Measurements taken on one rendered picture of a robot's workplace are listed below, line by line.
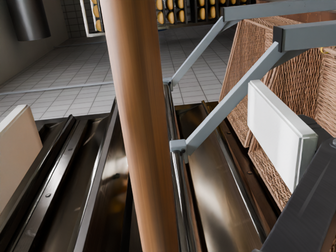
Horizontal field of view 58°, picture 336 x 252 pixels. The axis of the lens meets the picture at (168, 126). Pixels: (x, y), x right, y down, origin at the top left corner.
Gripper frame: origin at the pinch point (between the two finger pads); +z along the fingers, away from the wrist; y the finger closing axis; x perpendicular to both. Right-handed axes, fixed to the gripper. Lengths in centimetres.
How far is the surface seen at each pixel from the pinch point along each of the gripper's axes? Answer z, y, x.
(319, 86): 89, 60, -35
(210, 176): 80, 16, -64
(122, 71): 1.1, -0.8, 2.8
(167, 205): 1.2, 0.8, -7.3
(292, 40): 39.0, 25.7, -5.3
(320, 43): 39, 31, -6
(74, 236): 41, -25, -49
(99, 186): 61, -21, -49
